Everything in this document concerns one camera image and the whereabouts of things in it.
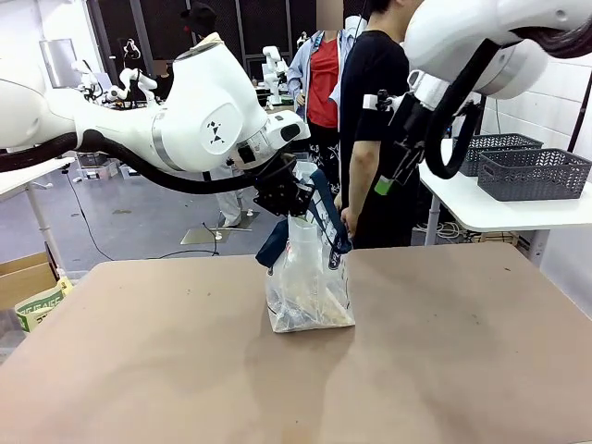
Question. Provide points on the person in black t-shirt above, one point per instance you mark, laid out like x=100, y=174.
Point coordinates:
x=374, y=83

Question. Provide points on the person's right hand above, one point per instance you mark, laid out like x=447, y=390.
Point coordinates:
x=350, y=222

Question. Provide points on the grey storage crate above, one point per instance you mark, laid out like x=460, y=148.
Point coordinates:
x=92, y=159

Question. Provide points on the grey framed wall panel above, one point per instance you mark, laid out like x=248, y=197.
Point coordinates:
x=57, y=62

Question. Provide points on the metal floor base plate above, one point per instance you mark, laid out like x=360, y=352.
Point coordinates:
x=199, y=236

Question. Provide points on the person's right forearm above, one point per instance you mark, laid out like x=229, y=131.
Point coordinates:
x=363, y=176

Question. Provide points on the green printed cardboard box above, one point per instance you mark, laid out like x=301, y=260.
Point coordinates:
x=41, y=307

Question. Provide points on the white work table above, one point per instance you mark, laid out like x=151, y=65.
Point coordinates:
x=28, y=173

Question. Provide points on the plain cardboard box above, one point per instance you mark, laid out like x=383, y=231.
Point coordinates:
x=23, y=282

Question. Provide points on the person in red top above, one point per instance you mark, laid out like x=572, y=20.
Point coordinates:
x=324, y=78

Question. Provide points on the black tripod stand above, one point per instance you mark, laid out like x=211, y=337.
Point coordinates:
x=583, y=111

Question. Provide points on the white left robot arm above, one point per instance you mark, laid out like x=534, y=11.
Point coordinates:
x=185, y=120

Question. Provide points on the white side table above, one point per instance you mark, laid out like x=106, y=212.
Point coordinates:
x=462, y=208

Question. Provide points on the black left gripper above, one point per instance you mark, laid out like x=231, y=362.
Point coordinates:
x=277, y=192

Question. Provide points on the small cardboard box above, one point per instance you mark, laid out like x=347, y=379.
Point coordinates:
x=499, y=237

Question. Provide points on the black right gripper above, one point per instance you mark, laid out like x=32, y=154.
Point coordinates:
x=409, y=122

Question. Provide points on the person in cream jacket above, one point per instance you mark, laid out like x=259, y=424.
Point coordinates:
x=199, y=18

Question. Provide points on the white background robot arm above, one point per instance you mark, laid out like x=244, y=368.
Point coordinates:
x=273, y=57
x=139, y=78
x=88, y=78

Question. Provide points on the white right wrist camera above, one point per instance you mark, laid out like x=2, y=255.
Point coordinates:
x=370, y=102

